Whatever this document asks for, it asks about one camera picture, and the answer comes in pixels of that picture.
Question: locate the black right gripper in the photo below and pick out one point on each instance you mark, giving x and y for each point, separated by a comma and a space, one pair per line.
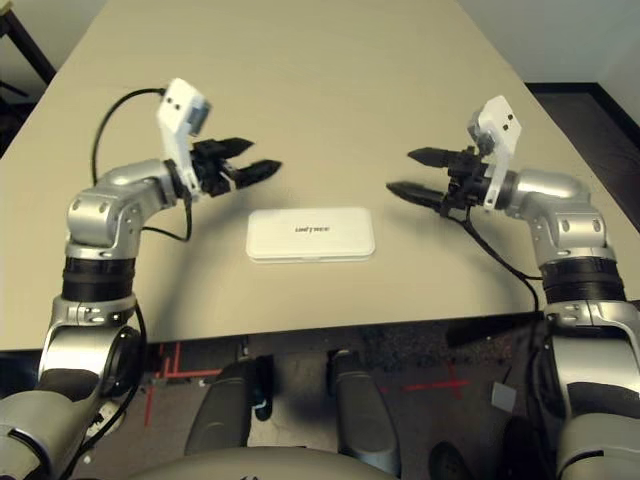
467, 182

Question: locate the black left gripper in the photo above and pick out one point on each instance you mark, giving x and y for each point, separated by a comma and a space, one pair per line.
210, 167

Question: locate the white plastic pencil case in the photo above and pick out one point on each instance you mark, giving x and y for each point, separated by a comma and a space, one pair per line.
280, 240

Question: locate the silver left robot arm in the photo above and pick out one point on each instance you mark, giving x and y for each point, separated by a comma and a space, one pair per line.
115, 190

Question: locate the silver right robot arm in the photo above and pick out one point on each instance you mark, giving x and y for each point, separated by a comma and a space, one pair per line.
560, 200

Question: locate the grey square floor pad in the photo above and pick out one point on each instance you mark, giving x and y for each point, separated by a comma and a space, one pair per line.
505, 396

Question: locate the grey robot right leg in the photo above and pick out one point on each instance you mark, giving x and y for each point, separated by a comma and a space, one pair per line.
360, 410

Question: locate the grey robot leg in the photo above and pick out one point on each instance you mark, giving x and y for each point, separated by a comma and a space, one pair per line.
360, 410
225, 405

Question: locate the grey robot left leg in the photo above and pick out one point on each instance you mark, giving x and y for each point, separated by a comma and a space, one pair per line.
225, 405

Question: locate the side table with black legs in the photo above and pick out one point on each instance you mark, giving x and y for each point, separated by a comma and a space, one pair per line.
27, 45

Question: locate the black shoe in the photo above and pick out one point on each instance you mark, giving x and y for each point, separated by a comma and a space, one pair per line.
447, 462

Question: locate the grey robot torso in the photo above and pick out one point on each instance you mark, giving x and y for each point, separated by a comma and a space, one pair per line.
250, 467

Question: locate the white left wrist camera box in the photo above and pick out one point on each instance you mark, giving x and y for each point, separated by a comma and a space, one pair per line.
177, 105

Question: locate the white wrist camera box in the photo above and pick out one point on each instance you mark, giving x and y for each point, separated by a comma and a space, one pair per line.
177, 105
500, 120

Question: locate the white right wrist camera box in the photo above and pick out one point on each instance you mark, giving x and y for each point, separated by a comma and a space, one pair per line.
500, 120

